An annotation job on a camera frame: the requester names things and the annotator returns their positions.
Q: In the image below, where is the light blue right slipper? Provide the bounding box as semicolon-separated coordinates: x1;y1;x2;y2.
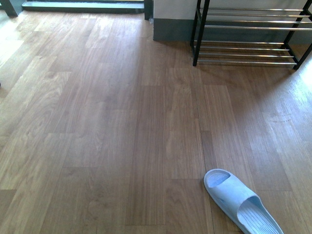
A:
204;169;283;234

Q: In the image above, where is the black metal shoe rack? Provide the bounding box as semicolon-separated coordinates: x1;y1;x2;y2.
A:
190;0;312;70

